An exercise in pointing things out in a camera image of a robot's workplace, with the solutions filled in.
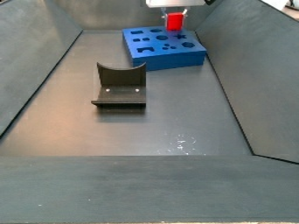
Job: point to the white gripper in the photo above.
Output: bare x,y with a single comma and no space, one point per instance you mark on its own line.
174,3

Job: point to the blue shape sorter board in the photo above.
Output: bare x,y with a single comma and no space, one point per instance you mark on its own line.
163,49

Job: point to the red two-legged peg block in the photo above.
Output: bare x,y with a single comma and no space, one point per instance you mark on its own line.
174,23

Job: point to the black curved stand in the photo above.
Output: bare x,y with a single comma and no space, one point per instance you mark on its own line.
122,86

